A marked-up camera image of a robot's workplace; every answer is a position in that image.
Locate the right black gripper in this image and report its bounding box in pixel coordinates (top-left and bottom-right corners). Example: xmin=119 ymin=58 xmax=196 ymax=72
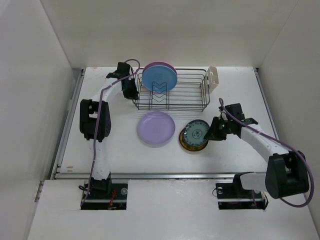
xmin=203 ymin=116 xmax=233 ymax=141

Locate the blue patterned glass plate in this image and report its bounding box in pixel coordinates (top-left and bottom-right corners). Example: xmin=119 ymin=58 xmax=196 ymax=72
xmin=182 ymin=119 xmax=210 ymax=146

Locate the light blue plastic plate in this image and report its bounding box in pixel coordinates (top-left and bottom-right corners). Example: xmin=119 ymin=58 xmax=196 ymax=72
xmin=141 ymin=65 xmax=178 ymax=93

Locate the pink plastic plate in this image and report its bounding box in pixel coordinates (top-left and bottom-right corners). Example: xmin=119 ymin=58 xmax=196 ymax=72
xmin=142 ymin=61 xmax=177 ymax=75

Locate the yellow patterned glass plate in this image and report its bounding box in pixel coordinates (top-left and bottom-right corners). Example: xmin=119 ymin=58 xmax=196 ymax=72
xmin=179 ymin=131 xmax=209 ymax=152

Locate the metal wire dish rack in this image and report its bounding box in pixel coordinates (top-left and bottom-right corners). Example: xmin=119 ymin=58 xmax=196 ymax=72
xmin=132 ymin=68 xmax=210 ymax=112

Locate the lavender plastic plate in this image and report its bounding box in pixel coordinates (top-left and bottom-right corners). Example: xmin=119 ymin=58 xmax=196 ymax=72
xmin=137 ymin=111 xmax=176 ymax=146

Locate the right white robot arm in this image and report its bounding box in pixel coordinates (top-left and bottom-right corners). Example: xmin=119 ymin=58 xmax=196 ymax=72
xmin=204 ymin=99 xmax=314 ymax=199

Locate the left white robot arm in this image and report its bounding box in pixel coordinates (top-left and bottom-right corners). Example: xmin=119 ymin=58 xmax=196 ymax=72
xmin=79 ymin=58 xmax=141 ymax=199

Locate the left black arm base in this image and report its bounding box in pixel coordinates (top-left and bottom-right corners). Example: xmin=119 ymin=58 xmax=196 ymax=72
xmin=78 ymin=183 xmax=128 ymax=211

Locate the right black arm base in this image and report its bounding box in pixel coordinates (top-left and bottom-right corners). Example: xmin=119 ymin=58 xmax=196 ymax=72
xmin=212 ymin=179 xmax=269 ymax=211

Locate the beige plastic cutlery holder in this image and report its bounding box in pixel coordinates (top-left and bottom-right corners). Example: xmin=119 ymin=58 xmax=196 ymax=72
xmin=206 ymin=66 xmax=220 ymax=94

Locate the aluminium front rail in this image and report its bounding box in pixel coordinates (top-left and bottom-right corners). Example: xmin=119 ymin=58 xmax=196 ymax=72
xmin=51 ymin=172 xmax=235 ymax=180

